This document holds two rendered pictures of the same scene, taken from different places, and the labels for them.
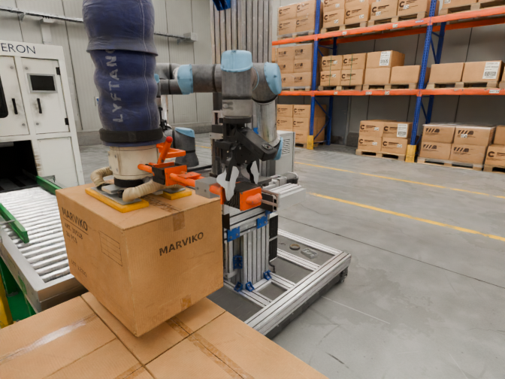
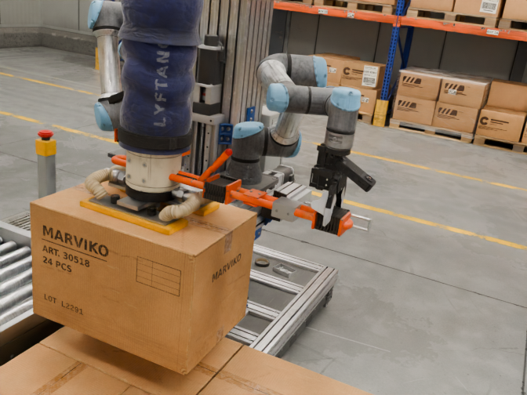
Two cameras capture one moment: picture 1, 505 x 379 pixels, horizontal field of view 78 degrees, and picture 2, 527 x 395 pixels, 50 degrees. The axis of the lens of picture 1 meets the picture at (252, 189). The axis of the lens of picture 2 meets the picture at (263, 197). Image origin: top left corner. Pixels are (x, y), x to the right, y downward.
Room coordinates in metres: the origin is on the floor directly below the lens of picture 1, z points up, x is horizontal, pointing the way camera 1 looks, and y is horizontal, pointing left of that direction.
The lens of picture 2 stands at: (-0.51, 0.68, 1.77)
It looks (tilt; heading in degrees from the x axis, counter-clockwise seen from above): 20 degrees down; 341
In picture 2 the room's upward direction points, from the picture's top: 7 degrees clockwise
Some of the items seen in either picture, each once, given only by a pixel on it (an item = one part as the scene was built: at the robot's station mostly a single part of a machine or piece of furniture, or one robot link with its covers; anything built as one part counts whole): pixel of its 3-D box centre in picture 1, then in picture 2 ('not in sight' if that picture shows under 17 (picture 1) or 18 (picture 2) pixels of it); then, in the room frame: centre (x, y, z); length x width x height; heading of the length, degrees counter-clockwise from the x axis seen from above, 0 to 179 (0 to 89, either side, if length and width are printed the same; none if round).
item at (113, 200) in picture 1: (114, 192); (132, 208); (1.13, 0.53, 1.10); 0.34 x 0.10 x 0.05; 47
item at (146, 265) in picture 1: (140, 238); (145, 262); (1.20, 0.48, 0.87); 0.60 x 0.40 x 0.40; 49
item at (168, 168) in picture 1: (170, 173); (222, 188); (1.03, 0.28, 1.20); 0.10 x 0.08 x 0.06; 137
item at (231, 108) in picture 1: (236, 109); (338, 139); (0.80, 0.04, 1.42); 0.08 x 0.08 x 0.05
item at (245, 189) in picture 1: (240, 195); (331, 220); (0.79, 0.03, 1.20); 0.08 x 0.07 x 0.05; 47
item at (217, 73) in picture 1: (237, 78); (327, 102); (0.90, 0.04, 1.50); 0.11 x 0.11 x 0.08; 81
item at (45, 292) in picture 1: (113, 265); (62, 301); (1.48, 0.75, 0.58); 0.70 x 0.03 x 0.06; 137
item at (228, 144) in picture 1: (235, 140); (331, 168); (0.81, 0.04, 1.34); 0.09 x 0.08 x 0.12; 47
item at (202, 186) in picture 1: (210, 187); (287, 208); (0.88, 0.13, 1.19); 0.07 x 0.07 x 0.04; 47
